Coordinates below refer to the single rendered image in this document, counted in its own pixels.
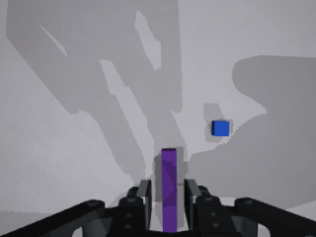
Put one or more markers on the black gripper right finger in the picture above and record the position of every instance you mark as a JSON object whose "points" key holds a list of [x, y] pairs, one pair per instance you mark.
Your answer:
{"points": [[212, 219]]}

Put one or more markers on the purple rod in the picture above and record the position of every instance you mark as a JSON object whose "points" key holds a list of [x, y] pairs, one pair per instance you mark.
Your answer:
{"points": [[169, 189]]}

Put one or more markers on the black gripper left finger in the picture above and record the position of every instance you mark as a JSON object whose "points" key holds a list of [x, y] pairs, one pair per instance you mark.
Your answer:
{"points": [[131, 218]]}

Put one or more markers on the small blue cube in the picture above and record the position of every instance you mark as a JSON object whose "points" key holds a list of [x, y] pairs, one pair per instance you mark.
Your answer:
{"points": [[219, 128]]}

